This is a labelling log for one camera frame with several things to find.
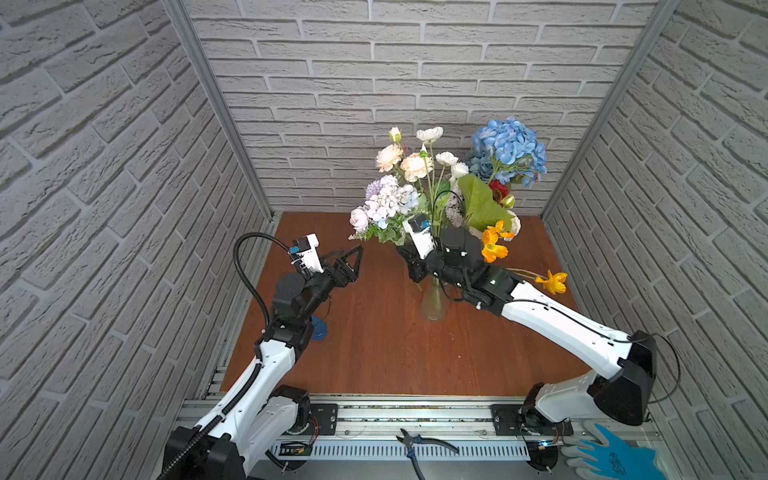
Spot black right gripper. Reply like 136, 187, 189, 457
399, 241, 472, 296

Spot clear glass vase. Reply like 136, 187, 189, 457
420, 276, 448, 322

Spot small pink white bouquet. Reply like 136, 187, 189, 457
349, 175, 422, 246

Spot peach rose stem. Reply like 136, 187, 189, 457
375, 126, 426, 214

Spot cream white flower stem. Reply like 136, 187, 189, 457
413, 126, 468, 238

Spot red carnation flower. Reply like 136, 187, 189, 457
489, 180, 515, 209

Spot small yellow orange flower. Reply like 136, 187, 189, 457
481, 220, 568, 295

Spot dark blue hydrangea flower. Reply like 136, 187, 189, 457
457, 116, 548, 233

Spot pink white mixed bouquet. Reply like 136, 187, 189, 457
443, 191, 465, 228

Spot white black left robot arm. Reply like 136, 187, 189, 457
159, 235, 363, 479

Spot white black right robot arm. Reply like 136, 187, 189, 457
398, 215, 657, 434

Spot white blue work glove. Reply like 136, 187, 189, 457
561, 420, 665, 480

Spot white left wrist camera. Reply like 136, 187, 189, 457
288, 233, 324, 279

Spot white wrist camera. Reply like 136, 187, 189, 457
288, 233, 324, 279
402, 213, 435, 260

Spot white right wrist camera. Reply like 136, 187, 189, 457
402, 213, 435, 260

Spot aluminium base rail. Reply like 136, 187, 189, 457
152, 392, 661, 480

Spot blue handled pliers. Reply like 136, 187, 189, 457
395, 427, 460, 480

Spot aluminium left corner post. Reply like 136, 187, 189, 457
164, 0, 275, 220

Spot aluminium corner post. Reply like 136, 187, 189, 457
540, 0, 680, 221
164, 0, 275, 220

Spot aluminium right corner post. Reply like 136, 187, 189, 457
540, 0, 680, 221

